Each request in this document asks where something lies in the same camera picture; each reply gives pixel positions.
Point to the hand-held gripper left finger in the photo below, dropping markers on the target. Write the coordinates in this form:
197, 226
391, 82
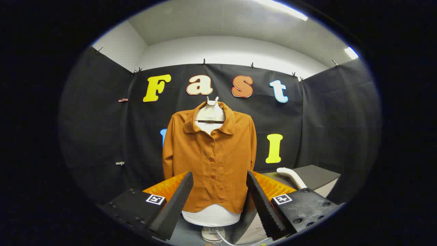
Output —
177, 201

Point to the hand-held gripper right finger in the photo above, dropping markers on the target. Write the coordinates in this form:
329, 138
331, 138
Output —
263, 201

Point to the white garment steamer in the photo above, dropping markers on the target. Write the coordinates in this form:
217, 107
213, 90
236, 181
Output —
291, 174

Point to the brown button-up shirt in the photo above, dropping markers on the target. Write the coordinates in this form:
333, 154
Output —
205, 160

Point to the white mannequin torso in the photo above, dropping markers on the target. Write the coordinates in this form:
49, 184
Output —
211, 217

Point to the white mannequin stand base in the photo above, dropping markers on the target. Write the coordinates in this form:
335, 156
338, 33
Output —
211, 234

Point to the black backdrop cloth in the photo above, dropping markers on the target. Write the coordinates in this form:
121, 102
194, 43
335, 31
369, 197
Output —
314, 119

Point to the pink clip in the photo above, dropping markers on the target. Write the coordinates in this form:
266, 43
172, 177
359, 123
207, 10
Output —
123, 100

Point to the small ceiling light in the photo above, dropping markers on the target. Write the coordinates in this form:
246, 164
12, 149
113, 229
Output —
351, 53

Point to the long ceiling light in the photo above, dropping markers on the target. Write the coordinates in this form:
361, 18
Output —
283, 8

